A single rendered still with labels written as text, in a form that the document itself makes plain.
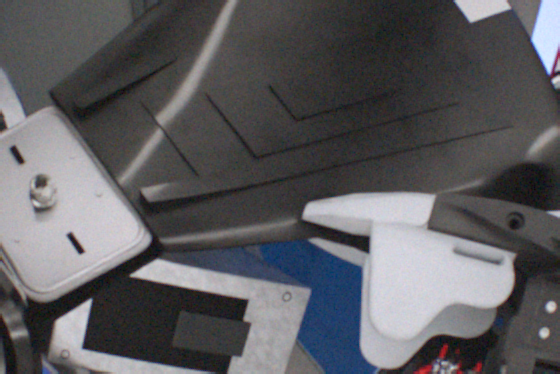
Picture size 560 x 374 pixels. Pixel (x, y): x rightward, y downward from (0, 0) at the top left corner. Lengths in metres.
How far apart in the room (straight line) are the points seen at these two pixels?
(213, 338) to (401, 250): 0.21
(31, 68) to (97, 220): 1.17
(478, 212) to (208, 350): 0.24
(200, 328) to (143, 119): 0.17
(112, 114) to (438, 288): 0.16
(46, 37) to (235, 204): 1.14
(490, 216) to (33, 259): 0.18
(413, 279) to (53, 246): 0.14
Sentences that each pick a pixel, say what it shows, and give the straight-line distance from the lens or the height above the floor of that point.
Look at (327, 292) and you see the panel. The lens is 1.39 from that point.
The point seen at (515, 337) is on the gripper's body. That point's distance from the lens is 0.46.
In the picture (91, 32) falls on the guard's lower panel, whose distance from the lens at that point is 1.66.
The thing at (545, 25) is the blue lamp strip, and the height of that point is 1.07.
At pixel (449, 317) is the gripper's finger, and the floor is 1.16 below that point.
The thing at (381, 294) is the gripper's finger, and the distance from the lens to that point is 0.46.
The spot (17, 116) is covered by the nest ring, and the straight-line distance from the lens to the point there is 0.67.
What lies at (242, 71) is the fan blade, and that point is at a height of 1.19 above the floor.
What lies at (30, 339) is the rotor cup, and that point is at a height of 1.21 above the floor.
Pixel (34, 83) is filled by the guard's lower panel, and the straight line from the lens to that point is 1.67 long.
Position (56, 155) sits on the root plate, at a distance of 0.50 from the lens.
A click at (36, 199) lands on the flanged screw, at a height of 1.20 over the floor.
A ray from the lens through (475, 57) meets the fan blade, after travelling 0.56.
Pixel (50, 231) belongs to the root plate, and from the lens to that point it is 0.48.
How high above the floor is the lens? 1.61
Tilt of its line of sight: 60 degrees down
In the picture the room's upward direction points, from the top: 5 degrees clockwise
